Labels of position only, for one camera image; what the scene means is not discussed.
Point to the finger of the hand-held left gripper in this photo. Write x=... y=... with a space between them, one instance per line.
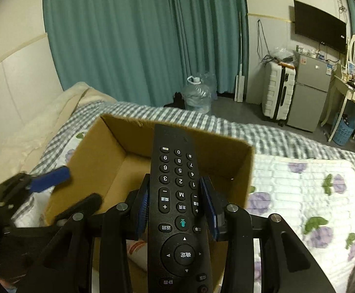
x=81 y=206
x=53 y=178

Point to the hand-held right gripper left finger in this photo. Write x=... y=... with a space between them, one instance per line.
x=142 y=212

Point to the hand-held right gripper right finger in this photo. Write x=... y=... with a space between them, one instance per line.
x=209 y=212

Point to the black remote control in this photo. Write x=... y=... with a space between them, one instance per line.
x=180 y=201

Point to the brown cardboard box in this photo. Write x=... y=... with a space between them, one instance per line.
x=113 y=158

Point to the white orange packet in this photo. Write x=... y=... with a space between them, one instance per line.
x=137 y=254

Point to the cream fleece blanket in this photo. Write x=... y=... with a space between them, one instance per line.
x=28 y=128

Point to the white floral quilt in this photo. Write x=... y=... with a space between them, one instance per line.
x=305 y=195

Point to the grey checkered bed sheet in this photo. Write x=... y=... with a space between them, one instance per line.
x=177 y=117

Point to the black object on floor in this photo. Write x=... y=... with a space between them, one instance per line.
x=176 y=100

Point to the clear water jug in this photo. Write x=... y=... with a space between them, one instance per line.
x=197 y=94

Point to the white flat mop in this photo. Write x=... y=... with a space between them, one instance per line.
x=239 y=82

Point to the white hard suitcase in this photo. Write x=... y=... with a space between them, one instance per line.
x=276 y=94

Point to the silver mini fridge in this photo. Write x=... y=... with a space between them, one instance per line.
x=310 y=94

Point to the teal window curtain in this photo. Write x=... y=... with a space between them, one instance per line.
x=119 y=36

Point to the blue plastic basket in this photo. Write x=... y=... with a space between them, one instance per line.
x=343 y=129

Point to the crumpled plastic bag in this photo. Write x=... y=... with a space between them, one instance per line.
x=282 y=54

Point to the white dressing table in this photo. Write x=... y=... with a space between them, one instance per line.
x=345 y=93

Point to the black wall television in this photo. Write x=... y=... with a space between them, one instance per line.
x=319 y=26

